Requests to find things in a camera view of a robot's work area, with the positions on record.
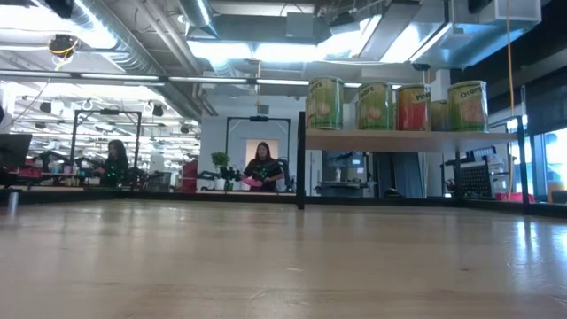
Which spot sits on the pears label green can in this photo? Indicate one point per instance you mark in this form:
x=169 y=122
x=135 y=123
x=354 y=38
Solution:
x=375 y=108
x=328 y=106

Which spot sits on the pineapple label orange can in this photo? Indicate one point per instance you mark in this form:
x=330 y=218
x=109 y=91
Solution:
x=412 y=111

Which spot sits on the green label tin can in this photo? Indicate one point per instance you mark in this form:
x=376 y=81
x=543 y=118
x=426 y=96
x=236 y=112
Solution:
x=439 y=116

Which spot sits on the oranges label green can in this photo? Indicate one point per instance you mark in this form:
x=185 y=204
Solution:
x=467 y=108

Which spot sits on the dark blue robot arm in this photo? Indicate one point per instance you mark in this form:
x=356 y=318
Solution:
x=230 y=173

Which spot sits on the person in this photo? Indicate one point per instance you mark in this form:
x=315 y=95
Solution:
x=116 y=166
x=263 y=168

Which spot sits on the pink object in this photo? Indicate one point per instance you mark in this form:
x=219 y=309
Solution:
x=252 y=181

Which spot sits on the potted green plant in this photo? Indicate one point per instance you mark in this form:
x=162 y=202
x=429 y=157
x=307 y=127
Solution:
x=220 y=159

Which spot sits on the red cabinet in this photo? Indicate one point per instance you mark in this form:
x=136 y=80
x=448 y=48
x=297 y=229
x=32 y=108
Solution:
x=189 y=177

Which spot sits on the long light bar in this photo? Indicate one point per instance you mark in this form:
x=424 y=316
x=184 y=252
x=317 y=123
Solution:
x=199 y=80

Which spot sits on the black perforated panel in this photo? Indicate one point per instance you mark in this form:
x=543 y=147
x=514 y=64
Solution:
x=476 y=179

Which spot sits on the black monitor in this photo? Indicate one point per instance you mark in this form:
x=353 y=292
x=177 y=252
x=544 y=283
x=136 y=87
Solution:
x=13 y=150

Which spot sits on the black gantry frame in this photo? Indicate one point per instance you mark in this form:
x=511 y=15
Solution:
x=259 y=119
x=106 y=112

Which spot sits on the wooden shelf black frame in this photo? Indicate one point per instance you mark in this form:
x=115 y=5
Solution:
x=398 y=141

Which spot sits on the black aluminium rig frame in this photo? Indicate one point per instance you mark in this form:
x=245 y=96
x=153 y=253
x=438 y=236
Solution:
x=133 y=195

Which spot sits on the silver post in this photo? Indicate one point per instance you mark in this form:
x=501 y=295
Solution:
x=12 y=204

